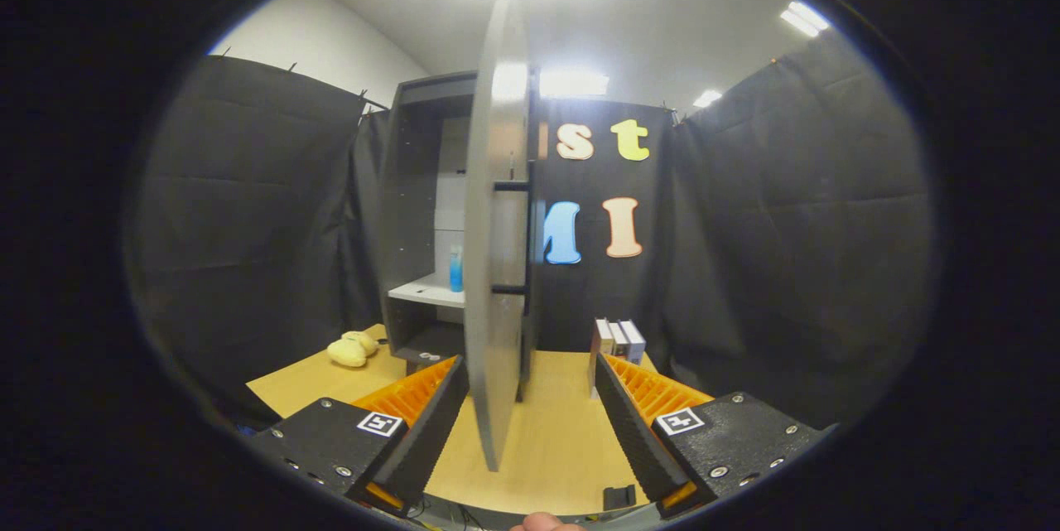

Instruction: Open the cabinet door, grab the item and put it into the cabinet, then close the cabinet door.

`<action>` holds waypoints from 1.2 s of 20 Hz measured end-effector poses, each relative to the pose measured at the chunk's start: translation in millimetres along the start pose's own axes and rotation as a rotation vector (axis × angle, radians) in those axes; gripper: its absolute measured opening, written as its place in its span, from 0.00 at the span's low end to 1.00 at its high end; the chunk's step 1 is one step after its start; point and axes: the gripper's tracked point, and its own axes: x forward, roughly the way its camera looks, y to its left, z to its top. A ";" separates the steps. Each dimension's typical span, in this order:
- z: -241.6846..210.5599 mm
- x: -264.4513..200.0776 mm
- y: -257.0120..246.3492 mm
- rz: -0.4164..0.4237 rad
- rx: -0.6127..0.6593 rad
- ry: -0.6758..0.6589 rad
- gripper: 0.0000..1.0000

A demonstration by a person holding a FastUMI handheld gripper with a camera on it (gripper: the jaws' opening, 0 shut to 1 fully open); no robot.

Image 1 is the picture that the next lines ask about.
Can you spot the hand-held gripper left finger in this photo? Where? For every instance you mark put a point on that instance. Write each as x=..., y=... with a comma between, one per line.
x=431, y=432

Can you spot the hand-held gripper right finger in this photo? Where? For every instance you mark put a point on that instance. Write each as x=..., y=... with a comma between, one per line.
x=633, y=440

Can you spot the beige cabinet door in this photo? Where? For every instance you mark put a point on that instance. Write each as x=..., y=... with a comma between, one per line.
x=489, y=307

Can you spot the white blue cosmetic tube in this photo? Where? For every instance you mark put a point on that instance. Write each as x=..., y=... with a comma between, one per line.
x=456, y=274

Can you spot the small black block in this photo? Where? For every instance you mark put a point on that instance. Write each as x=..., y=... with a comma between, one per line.
x=619, y=497

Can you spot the grey book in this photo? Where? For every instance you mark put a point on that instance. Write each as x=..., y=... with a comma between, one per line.
x=619, y=340

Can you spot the yellow plush toy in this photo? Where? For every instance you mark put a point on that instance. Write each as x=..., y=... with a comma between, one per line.
x=366, y=340
x=346, y=354

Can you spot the dark grey cabinet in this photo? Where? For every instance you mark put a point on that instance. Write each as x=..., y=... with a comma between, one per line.
x=410, y=208

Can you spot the black backdrop cloth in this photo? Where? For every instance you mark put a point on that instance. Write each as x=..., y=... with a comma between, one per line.
x=745, y=224

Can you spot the ceiling light panel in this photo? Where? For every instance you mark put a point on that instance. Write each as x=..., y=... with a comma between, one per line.
x=573, y=83
x=805, y=17
x=708, y=98

